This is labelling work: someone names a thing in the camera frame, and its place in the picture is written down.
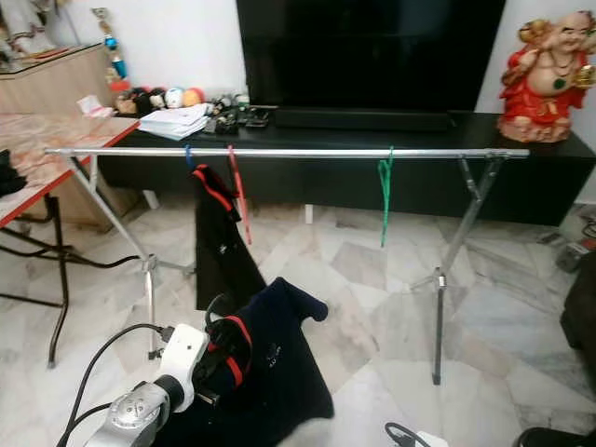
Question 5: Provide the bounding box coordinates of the dark navy shirt red trim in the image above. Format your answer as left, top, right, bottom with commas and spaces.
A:
158, 277, 334, 447

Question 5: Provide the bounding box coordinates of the red plastic hanger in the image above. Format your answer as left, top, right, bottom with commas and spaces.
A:
227, 146, 254, 246

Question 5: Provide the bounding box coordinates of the black shirt with green logo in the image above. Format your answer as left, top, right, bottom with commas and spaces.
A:
0, 149, 24, 198

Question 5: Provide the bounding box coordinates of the green plastic hanger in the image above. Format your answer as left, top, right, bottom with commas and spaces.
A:
377, 146, 395, 248

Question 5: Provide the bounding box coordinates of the black shirt with red collar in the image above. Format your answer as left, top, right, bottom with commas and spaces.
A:
192, 163, 266, 313

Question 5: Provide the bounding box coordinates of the black TV console cabinet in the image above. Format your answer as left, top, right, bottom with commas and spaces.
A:
98, 110, 596, 226

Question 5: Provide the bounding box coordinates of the silver metal clothes rack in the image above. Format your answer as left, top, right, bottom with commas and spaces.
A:
45, 146, 530, 386

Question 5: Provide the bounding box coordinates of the stack of white papers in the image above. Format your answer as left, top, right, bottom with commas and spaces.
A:
138, 102, 213, 141

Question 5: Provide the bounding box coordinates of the marble pattern red-edged folding table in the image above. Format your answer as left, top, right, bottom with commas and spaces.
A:
0, 114, 142, 369

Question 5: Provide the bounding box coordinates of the white pink tissue packet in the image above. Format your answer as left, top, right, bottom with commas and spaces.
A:
76, 95, 113, 117

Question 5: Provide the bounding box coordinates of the black soundbar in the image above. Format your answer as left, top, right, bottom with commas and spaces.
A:
272, 107, 453, 131

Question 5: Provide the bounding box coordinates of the gold trophy with blue balls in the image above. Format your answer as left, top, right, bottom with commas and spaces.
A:
91, 7, 128, 92

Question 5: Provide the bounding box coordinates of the black flat screen television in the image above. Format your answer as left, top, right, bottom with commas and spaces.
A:
236, 0, 508, 110

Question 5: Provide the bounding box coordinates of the grey floor power strip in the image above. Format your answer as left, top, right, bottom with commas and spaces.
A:
557, 240, 593, 273

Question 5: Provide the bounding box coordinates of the white porcelain figurine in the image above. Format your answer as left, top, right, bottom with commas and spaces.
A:
0, 0, 57, 59

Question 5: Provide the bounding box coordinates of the laughing Buddha statue red robe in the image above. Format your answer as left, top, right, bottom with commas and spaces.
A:
498, 11, 596, 143

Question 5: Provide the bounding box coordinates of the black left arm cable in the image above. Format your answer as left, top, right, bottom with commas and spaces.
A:
56, 323, 170, 447

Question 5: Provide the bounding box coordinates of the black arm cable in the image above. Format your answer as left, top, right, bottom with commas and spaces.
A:
56, 323, 170, 447
385, 422, 429, 447

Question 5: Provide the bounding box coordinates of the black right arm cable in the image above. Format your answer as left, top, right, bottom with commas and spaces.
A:
385, 422, 429, 447

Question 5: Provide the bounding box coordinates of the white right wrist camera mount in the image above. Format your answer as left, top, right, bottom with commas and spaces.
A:
414, 430, 450, 447

